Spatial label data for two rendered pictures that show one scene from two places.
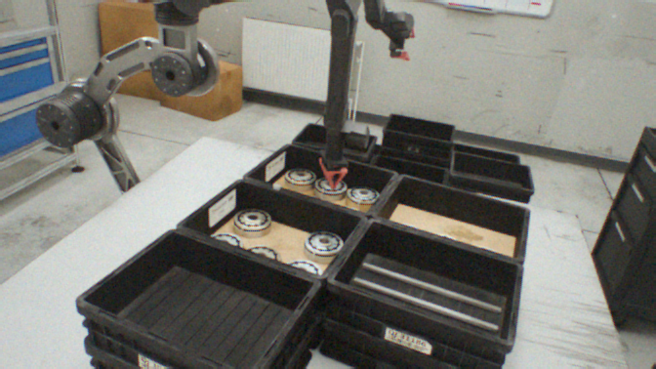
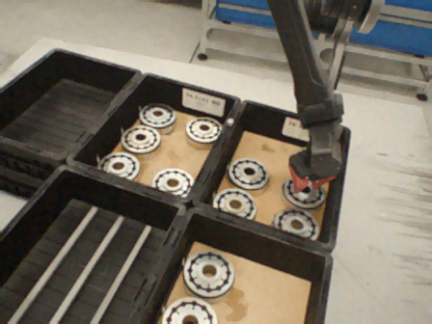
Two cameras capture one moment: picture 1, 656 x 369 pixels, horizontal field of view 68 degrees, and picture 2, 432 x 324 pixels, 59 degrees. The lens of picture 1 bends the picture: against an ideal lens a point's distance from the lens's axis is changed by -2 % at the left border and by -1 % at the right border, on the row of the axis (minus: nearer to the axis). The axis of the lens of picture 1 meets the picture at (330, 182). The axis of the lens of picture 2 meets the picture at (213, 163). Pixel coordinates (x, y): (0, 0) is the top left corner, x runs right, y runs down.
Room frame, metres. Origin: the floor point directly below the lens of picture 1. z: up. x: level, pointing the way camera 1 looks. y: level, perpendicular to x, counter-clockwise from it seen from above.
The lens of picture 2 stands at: (1.11, -0.59, 1.55)
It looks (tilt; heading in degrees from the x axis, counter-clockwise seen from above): 46 degrees down; 85
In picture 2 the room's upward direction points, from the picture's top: 7 degrees clockwise
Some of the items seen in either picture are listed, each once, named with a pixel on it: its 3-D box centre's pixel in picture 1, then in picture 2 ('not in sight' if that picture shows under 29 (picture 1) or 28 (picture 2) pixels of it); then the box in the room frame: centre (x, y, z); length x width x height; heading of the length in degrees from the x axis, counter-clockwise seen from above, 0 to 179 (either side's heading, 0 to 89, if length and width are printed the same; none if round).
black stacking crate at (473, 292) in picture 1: (425, 293); (75, 278); (0.90, -0.25, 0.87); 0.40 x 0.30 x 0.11; 70
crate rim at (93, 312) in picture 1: (204, 295); (59, 98); (0.76, 0.23, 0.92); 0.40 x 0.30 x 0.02; 70
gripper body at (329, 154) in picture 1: (334, 151); (317, 155); (1.39, 0.00, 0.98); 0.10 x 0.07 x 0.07; 19
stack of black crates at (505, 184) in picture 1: (480, 208); not in sight; (2.23, -0.79, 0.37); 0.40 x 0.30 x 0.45; 78
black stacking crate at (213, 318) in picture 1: (205, 313); (63, 114); (0.76, 0.23, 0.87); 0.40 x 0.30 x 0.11; 70
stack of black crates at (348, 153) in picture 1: (331, 176); not in sight; (2.40, 0.00, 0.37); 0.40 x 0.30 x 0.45; 77
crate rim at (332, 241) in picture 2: (323, 178); (280, 165); (1.32, 0.02, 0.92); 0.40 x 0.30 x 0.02; 70
